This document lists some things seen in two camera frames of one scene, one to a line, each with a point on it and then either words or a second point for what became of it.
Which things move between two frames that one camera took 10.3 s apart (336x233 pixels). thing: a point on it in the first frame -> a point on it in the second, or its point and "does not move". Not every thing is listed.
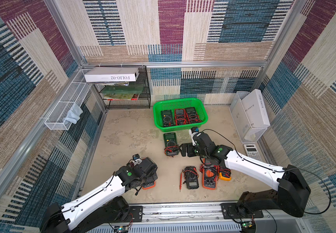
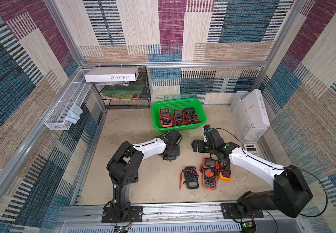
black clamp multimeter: (192, 177) does not move
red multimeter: (180, 117) does not move
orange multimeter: (148, 185) -> (165, 117)
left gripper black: (151, 177) -> (176, 149)
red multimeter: (191, 116) does not move
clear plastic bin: (246, 133) does not move
